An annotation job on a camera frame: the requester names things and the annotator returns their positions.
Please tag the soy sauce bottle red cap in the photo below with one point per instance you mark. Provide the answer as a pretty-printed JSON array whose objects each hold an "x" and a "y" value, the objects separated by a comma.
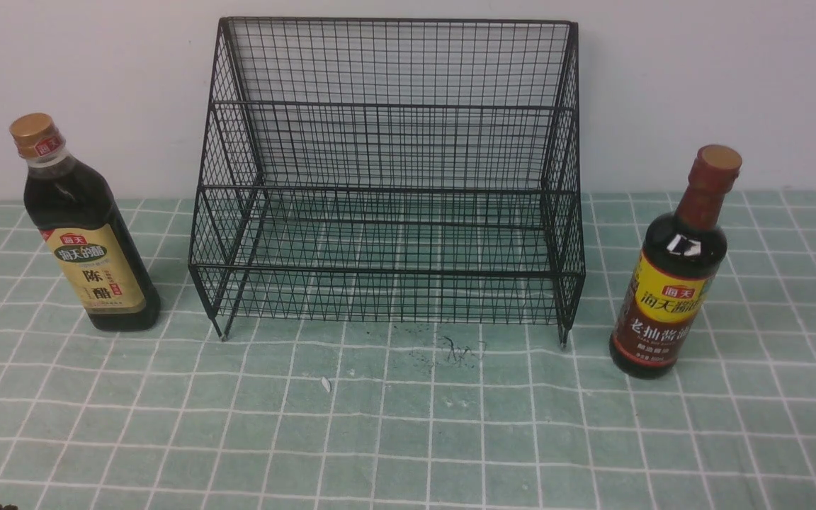
[{"x": 678, "y": 261}]

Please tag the vinegar bottle gold cap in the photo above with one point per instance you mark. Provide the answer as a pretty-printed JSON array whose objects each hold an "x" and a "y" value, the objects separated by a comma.
[{"x": 78, "y": 217}]

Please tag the green checkered tablecloth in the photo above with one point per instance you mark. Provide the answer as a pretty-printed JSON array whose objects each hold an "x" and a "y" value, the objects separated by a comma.
[{"x": 325, "y": 415}]

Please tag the black wire mesh shelf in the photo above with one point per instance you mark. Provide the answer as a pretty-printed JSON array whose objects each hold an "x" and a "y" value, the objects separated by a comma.
[{"x": 391, "y": 170}]

